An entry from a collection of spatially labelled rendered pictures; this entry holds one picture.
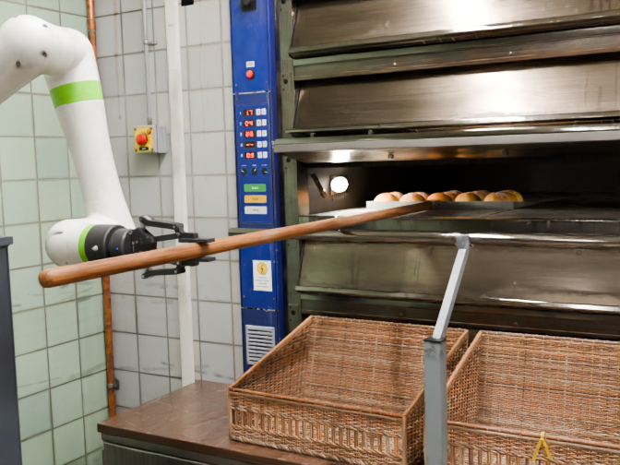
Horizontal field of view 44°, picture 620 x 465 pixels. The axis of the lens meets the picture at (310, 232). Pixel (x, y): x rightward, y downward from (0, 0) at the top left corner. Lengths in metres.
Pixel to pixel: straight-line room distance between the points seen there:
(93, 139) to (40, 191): 1.12
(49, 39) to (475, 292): 1.37
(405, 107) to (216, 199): 0.79
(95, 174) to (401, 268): 1.05
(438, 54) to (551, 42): 0.33
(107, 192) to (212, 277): 1.06
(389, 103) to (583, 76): 0.57
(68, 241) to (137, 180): 1.31
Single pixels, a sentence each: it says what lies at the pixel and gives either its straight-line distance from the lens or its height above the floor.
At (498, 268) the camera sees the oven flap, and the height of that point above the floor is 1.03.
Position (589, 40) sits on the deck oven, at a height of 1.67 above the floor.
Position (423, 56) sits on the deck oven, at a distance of 2.40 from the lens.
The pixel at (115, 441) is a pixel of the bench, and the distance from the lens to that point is 2.51.
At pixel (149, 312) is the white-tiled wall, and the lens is 3.04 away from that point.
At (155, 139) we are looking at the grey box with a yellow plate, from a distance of 2.86.
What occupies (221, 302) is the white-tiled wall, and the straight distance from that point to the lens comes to 2.81.
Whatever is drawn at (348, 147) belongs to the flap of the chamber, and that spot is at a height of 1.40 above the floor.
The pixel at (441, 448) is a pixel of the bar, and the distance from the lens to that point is 1.85.
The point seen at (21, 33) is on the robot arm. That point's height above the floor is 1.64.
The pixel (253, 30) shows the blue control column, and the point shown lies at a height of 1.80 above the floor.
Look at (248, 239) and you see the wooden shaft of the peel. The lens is 1.67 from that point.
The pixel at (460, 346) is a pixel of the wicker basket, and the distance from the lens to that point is 2.30.
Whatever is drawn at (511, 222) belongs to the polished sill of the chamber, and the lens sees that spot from 2.31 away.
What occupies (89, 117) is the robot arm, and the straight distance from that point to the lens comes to 1.84.
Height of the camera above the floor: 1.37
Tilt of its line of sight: 5 degrees down
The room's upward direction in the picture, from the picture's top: 2 degrees counter-clockwise
